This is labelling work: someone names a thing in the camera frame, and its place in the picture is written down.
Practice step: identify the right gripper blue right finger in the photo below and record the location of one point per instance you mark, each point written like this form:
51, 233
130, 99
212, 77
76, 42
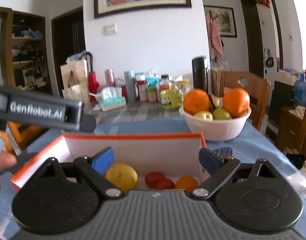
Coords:
221, 171

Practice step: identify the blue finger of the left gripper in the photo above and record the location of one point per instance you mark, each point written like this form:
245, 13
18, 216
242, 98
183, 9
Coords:
88, 123

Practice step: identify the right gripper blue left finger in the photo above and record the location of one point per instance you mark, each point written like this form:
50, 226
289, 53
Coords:
91, 171

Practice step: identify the yellow pear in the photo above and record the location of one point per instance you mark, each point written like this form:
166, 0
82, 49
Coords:
123, 176

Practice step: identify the small orange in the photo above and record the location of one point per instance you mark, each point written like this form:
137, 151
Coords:
187, 183

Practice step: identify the red tomato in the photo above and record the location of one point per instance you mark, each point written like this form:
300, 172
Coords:
165, 184
153, 178

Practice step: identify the green tissue box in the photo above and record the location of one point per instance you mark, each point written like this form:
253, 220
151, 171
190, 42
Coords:
111, 98

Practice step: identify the red folded umbrella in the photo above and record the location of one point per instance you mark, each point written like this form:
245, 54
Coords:
93, 84

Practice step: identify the white plastic fruit basket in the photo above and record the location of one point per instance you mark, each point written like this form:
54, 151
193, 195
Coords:
216, 130

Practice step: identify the wooden shelf cabinet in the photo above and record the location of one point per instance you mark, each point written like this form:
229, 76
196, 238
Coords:
23, 54

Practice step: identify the paper shopping bag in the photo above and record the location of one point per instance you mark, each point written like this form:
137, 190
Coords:
75, 81

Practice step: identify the orange cardboard box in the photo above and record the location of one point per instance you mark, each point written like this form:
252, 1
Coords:
175, 155

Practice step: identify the pink thermos bottle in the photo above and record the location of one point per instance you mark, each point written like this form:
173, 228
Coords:
109, 77

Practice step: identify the green pear in basket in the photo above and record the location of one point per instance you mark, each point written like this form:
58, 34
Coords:
221, 114

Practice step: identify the yellow apple in basket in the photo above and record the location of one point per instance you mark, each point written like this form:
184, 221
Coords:
204, 115

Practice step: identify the grey tall cup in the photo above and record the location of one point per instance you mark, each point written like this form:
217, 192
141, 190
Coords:
130, 86

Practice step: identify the right orange in basket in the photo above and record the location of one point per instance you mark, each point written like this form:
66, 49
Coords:
236, 102

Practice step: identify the orange in basket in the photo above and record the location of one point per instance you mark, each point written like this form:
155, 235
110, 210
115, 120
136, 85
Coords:
236, 102
195, 101

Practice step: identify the left orange in basket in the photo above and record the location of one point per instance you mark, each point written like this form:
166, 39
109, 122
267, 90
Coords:
195, 101

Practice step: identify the green panda mug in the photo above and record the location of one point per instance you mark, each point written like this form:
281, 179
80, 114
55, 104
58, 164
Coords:
171, 99

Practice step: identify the far wooden chair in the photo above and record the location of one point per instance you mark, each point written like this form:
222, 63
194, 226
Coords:
258, 89

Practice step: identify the black thermos bottle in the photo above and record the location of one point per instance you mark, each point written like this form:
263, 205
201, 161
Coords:
199, 69

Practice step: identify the blue water jug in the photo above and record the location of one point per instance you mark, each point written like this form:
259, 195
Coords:
300, 91

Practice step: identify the pink hanging cloth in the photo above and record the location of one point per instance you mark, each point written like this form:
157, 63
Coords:
214, 39

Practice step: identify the small framed landscape picture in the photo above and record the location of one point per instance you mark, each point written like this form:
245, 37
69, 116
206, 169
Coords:
224, 17

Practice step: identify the wall light switch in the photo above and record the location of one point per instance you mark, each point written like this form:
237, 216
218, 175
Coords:
110, 29

